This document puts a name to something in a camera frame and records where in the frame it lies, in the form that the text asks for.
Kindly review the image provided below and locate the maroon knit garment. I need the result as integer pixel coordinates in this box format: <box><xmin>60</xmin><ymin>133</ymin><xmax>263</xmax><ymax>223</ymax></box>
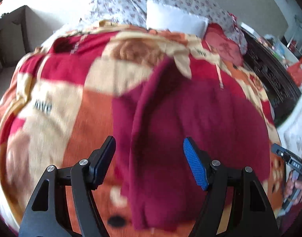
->
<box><xmin>112</xmin><ymin>58</ymin><xmax>270</xmax><ymax>230</ymax></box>

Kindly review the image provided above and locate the person's right hand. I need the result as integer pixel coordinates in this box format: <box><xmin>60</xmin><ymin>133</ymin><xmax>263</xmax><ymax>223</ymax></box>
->
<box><xmin>284</xmin><ymin>171</ymin><xmax>302</xmax><ymax>205</ymax></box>

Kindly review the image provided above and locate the dark carved wooden headboard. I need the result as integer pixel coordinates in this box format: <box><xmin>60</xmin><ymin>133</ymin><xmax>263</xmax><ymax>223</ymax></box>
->
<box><xmin>242</xmin><ymin>29</ymin><xmax>301</xmax><ymax>117</ymax></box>

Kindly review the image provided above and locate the red plastic bag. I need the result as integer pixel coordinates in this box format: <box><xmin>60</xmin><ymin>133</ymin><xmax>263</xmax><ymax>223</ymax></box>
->
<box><xmin>287</xmin><ymin>57</ymin><xmax>302</xmax><ymax>87</ymax></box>

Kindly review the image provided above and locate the red orange patterned blanket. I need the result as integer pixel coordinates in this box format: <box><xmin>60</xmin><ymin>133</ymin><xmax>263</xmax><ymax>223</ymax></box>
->
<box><xmin>0</xmin><ymin>21</ymin><xmax>283</xmax><ymax>236</ymax></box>

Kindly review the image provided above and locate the red heart-shaped cushion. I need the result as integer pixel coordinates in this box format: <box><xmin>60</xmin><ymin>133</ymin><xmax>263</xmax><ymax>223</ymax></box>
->
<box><xmin>204</xmin><ymin>23</ymin><xmax>243</xmax><ymax>66</ymax></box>

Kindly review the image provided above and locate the dark wooden side cabinet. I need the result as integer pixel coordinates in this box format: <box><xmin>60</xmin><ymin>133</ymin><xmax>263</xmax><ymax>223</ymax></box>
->
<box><xmin>0</xmin><ymin>5</ymin><xmax>53</xmax><ymax>93</ymax></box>

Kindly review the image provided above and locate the white pillow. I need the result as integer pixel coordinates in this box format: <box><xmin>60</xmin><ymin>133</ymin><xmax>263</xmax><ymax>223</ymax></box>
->
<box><xmin>146</xmin><ymin>0</ymin><xmax>209</xmax><ymax>38</ymax></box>

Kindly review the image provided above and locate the floral quilt bundle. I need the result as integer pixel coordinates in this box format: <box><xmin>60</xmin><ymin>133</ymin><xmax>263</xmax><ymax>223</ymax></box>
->
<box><xmin>81</xmin><ymin>0</ymin><xmax>247</xmax><ymax>54</ymax></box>

